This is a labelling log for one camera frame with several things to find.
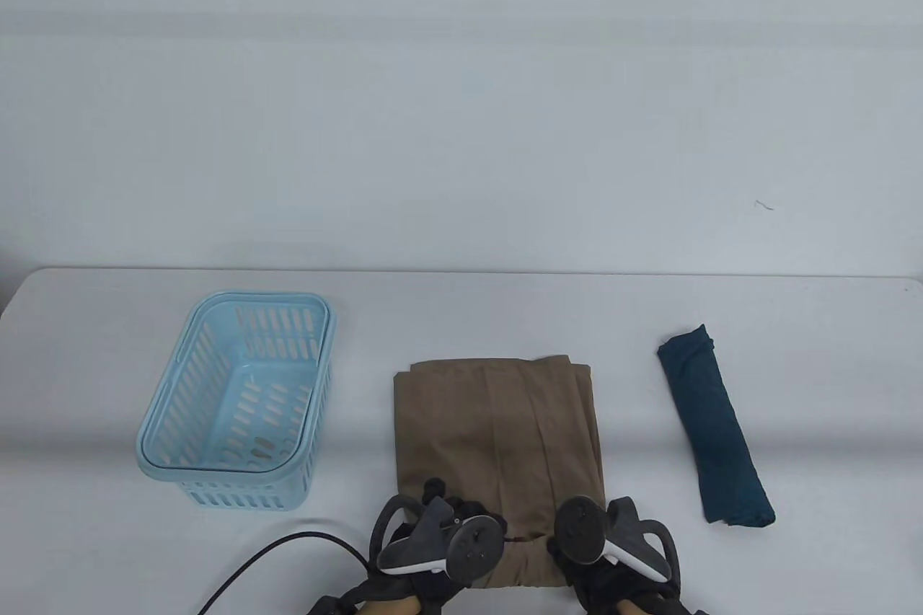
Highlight person's right hand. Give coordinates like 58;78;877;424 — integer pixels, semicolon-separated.
545;534;694;615

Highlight person's left hand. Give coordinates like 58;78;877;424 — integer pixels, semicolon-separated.
359;476;511;615

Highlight brown cloth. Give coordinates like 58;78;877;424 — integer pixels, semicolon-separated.
392;353;607;591

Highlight teal shorts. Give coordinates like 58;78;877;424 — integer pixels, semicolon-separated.
655;324;777;528

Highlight person's left forearm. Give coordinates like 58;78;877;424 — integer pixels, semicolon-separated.
359;595;424;615

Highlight grey white left controller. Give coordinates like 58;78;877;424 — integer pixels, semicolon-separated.
376;495;506;584

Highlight light blue plastic basket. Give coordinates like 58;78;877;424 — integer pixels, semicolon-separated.
135;291;337;511

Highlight black cable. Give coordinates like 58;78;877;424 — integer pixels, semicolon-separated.
198;531;377;615

